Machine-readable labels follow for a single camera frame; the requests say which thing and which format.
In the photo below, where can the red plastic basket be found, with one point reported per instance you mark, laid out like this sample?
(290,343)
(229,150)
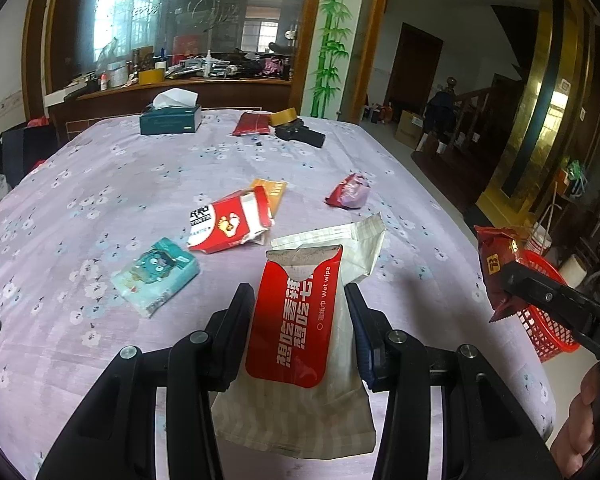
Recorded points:
(545,326)

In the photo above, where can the wet wipe pack red label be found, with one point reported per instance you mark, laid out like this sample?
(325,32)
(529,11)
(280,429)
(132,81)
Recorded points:
(290,340)

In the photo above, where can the brown tape roll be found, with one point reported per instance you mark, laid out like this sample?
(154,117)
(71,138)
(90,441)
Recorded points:
(282,116)

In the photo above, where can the person's right hand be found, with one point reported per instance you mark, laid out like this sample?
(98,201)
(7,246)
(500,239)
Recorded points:
(577,430)

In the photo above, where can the red pink wrapper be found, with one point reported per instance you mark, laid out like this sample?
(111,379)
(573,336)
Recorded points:
(347,192)

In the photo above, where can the golden pillar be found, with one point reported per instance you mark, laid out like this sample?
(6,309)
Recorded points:
(530,110)

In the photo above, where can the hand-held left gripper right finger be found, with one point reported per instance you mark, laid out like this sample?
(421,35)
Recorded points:
(365,345)

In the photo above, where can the wooden cabinet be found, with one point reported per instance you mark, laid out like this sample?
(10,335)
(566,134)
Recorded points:
(130,97)

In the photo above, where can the yellow tape roll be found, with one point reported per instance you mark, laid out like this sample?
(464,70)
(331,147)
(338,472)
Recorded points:
(152,76)

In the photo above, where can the white bucket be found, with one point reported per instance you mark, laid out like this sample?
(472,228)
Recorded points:
(537,240)

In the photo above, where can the white spray bottle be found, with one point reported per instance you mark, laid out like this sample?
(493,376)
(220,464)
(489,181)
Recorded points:
(209,63)

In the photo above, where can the green packaging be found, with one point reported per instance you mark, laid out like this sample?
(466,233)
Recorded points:
(575,172)

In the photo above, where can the teal cartoon tissue pack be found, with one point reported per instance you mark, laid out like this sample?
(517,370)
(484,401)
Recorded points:
(152,272)

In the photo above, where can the teal tissue box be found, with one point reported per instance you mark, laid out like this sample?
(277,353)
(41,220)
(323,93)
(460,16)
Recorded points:
(170,120)

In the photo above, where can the open cardboard box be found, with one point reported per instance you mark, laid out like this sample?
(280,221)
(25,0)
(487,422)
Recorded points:
(409,127)

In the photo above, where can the red white carton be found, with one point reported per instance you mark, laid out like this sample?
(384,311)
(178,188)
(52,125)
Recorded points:
(225,225)

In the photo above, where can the pink bag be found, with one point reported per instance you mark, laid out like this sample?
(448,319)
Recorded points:
(272,66)

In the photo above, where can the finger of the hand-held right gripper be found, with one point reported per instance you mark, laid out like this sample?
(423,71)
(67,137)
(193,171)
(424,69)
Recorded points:
(540,292)

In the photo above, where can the dark wooden door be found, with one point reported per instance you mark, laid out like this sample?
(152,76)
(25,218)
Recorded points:
(412,70)

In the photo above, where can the dark red snack packet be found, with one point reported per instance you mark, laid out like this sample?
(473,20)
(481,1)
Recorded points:
(495,265)

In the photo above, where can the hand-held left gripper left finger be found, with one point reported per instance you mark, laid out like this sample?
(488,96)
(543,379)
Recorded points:
(230,335)

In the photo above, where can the flat red packet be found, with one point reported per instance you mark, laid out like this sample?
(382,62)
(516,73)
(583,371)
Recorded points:
(250,124)

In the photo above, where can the wooden stair railing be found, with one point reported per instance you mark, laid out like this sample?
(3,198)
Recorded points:
(480,97)

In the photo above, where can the small black white object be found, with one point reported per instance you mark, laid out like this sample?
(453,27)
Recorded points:
(256,140)

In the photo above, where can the black handheld device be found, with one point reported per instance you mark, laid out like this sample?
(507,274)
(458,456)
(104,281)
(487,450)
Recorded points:
(300,132)

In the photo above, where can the broom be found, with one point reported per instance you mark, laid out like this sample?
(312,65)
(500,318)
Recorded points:
(550,210)

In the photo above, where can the dark jacket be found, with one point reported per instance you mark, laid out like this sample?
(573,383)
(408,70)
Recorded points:
(437,110)

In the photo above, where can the etched glass partition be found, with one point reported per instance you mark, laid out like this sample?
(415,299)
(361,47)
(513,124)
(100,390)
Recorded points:
(205,10)

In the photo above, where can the bamboo painted pillar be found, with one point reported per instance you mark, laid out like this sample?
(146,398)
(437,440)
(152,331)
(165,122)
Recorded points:
(332,35)

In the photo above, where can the black bag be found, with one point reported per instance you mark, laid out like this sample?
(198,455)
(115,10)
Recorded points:
(27,145)

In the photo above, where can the orange box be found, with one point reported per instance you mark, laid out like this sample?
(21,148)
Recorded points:
(275,192)

